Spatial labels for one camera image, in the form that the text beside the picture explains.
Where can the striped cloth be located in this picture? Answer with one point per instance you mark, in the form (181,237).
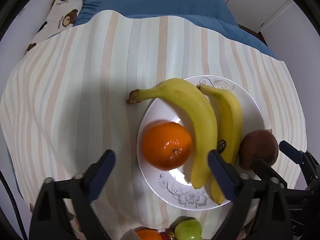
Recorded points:
(75,92)

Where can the red cherry tomato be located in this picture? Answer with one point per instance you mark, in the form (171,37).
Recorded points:
(165,236)

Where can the dark red apple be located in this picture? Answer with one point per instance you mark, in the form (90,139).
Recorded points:
(257,145)

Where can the white floral plate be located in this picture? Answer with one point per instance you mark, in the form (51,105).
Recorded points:
(162,110)

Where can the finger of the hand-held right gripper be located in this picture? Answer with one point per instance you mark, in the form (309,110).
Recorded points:
(265,170)
(291,152)

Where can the bear print white blanket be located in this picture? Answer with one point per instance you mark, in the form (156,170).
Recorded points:
(62,7)

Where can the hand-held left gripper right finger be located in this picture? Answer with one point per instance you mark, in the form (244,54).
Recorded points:
(220,172)

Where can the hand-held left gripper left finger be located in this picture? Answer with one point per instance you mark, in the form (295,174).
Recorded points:
(102,172)

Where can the orange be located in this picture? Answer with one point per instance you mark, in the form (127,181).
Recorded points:
(160,142)
(147,235)

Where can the small yellow banana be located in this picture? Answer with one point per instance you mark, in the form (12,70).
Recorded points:
(230,115)

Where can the green apple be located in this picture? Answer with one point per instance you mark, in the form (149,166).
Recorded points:
(187,230)

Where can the large yellow banana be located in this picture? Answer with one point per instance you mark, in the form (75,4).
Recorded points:
(190,100)

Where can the white cabinet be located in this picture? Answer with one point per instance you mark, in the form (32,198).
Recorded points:
(255,2)

